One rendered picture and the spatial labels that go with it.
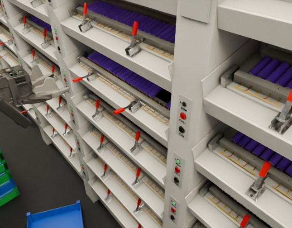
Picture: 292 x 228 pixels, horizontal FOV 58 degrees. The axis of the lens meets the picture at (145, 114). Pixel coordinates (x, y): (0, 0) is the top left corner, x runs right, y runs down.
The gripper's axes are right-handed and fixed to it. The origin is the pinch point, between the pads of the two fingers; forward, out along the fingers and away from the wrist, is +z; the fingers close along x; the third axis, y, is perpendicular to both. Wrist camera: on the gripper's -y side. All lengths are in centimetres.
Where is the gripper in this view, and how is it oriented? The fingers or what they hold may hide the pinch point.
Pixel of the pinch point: (59, 83)
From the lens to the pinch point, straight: 82.4
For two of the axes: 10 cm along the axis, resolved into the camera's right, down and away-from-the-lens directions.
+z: 7.6, -3.5, 5.4
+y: 0.3, -8.2, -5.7
